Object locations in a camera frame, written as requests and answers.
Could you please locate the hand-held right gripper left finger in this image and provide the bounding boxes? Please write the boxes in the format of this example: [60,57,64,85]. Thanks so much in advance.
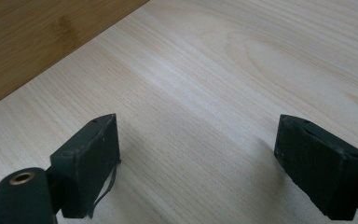
[49,113,122,219]

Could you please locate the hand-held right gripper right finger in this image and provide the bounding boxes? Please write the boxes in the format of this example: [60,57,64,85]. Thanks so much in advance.
[273,114,358,221]

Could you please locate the brown wooden board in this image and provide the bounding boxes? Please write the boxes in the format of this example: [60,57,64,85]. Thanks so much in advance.
[0,0,151,113]

